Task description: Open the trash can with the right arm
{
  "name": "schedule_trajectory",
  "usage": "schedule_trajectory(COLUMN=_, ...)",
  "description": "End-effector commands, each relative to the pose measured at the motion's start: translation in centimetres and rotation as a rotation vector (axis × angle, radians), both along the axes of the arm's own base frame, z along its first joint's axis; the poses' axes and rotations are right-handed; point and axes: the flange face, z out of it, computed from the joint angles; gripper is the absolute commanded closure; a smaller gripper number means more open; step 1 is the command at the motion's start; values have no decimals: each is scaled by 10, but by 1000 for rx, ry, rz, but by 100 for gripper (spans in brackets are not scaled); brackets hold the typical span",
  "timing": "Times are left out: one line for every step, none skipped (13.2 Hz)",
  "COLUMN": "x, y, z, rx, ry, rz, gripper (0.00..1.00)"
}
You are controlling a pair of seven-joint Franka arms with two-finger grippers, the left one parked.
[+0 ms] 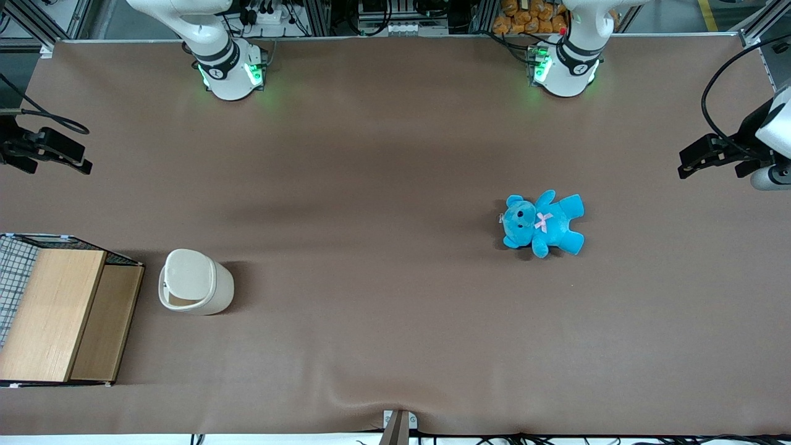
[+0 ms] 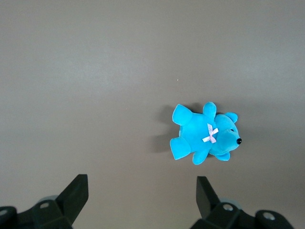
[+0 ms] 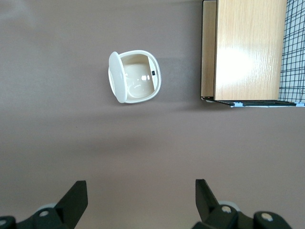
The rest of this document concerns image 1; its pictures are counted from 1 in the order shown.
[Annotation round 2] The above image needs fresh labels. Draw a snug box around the white power strip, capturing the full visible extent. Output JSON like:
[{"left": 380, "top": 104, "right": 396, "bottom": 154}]
[{"left": 242, "top": 5, "right": 292, "bottom": 27}]

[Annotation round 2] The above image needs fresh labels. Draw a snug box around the blue teddy bear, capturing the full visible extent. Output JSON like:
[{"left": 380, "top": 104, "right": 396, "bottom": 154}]
[{"left": 501, "top": 189, "right": 586, "bottom": 259}]

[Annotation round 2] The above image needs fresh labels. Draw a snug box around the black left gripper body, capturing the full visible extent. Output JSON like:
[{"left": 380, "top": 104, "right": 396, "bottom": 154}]
[{"left": 726, "top": 99, "right": 777, "bottom": 165}]

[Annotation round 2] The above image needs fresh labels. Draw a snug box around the orange plush toys pile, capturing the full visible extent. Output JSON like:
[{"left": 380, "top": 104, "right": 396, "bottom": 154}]
[{"left": 492, "top": 0, "right": 620, "bottom": 36}]

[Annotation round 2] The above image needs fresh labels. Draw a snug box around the brown table mat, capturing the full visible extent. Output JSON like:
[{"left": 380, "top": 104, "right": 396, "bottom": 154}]
[{"left": 0, "top": 34, "right": 791, "bottom": 437}]

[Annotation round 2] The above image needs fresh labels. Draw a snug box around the wooden two-step shelf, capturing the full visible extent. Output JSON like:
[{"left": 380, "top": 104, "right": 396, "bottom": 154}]
[{"left": 0, "top": 233, "right": 146, "bottom": 389}]

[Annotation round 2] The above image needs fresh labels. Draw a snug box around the checked white cloth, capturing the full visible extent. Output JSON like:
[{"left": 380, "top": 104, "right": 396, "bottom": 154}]
[{"left": 0, "top": 236, "right": 40, "bottom": 348}]

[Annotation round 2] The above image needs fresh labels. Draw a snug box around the cream white trash can lid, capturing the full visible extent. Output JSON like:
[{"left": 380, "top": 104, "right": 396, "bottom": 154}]
[{"left": 163, "top": 248, "right": 216, "bottom": 303}]

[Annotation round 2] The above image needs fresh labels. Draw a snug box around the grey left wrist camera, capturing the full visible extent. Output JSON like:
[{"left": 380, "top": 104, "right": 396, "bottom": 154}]
[{"left": 735, "top": 162, "right": 791, "bottom": 192}]

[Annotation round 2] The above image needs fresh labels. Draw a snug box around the metal table clamp bracket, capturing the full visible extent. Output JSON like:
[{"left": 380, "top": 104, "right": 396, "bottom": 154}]
[{"left": 381, "top": 409, "right": 419, "bottom": 445}]

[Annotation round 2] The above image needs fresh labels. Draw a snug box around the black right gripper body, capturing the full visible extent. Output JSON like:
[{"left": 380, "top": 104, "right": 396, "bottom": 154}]
[{"left": 0, "top": 114, "right": 40, "bottom": 159}]

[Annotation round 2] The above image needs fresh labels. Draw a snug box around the aluminium frame post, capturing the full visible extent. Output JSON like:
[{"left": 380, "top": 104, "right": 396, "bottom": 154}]
[
  {"left": 737, "top": 0, "right": 791, "bottom": 93},
  {"left": 0, "top": 0, "right": 95, "bottom": 60}
]

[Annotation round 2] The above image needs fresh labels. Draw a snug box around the cream white trash can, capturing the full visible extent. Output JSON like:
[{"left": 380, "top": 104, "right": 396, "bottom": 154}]
[{"left": 158, "top": 248, "right": 235, "bottom": 316}]

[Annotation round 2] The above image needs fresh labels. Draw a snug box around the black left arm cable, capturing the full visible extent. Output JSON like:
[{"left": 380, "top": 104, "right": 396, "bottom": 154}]
[{"left": 701, "top": 34, "right": 791, "bottom": 163}]

